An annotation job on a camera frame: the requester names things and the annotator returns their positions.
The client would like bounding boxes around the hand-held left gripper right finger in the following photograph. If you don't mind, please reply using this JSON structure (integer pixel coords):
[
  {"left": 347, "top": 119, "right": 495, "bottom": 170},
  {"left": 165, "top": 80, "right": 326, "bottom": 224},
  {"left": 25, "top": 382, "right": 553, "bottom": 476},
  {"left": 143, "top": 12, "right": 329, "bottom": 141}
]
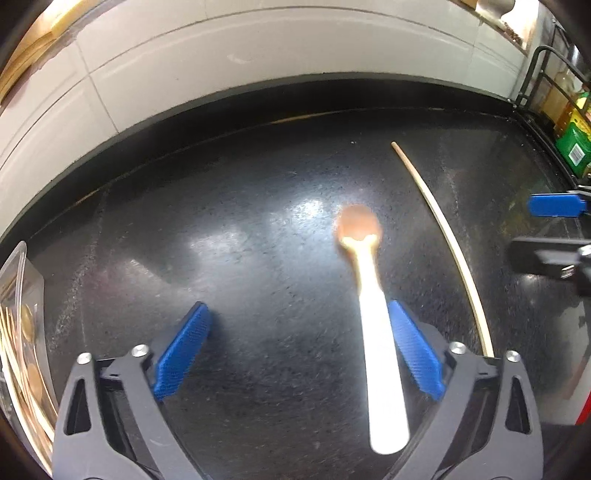
[{"left": 388, "top": 299, "right": 546, "bottom": 480}]

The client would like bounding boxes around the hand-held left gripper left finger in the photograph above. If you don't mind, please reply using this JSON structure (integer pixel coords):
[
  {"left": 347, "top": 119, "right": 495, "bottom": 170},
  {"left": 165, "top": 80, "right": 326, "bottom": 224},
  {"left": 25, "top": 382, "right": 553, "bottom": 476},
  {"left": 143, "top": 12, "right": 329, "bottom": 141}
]
[{"left": 52, "top": 301, "right": 213, "bottom": 480}]

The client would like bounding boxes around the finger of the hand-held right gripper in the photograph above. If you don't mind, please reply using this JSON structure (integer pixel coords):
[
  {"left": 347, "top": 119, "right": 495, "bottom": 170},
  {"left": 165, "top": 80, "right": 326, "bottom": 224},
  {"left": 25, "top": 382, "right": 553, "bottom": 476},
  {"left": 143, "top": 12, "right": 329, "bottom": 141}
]
[
  {"left": 507, "top": 234, "right": 591, "bottom": 296},
  {"left": 529, "top": 191, "right": 591, "bottom": 219}
]

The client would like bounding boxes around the white-handled spoon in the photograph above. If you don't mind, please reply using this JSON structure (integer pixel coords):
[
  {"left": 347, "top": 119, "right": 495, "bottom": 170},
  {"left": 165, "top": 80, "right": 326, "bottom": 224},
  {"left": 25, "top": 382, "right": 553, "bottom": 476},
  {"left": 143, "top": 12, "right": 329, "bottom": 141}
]
[{"left": 333, "top": 204, "right": 411, "bottom": 455}]

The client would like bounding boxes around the single wooden chopstick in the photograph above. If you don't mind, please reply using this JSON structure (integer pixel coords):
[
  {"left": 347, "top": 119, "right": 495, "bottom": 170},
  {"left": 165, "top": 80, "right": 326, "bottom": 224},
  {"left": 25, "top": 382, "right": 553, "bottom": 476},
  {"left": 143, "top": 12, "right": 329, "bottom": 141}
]
[{"left": 391, "top": 141, "right": 494, "bottom": 358}]

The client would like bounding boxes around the clear plastic tray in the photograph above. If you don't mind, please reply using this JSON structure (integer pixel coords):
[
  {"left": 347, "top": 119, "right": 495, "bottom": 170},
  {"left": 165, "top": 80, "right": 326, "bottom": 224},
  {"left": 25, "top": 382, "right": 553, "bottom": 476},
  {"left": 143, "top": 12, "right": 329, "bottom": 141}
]
[{"left": 0, "top": 240, "right": 58, "bottom": 476}]

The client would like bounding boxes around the pile of wooden chopsticks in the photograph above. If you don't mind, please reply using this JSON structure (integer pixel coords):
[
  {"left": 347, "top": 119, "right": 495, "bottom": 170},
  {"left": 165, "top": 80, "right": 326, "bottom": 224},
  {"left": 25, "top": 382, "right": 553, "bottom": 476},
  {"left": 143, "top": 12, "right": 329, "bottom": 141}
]
[{"left": 0, "top": 277, "right": 55, "bottom": 462}]

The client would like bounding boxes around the bag of dried chili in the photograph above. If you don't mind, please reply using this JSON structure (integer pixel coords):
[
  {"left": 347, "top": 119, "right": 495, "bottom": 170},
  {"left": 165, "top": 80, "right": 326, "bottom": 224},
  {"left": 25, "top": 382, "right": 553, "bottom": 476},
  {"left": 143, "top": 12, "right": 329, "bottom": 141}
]
[{"left": 501, "top": 18, "right": 529, "bottom": 49}]

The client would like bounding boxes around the black wire rack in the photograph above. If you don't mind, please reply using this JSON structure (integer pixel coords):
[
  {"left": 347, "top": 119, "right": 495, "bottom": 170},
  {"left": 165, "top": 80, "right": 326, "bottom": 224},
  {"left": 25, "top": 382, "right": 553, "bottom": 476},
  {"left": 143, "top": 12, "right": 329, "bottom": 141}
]
[{"left": 515, "top": 28, "right": 591, "bottom": 185}]

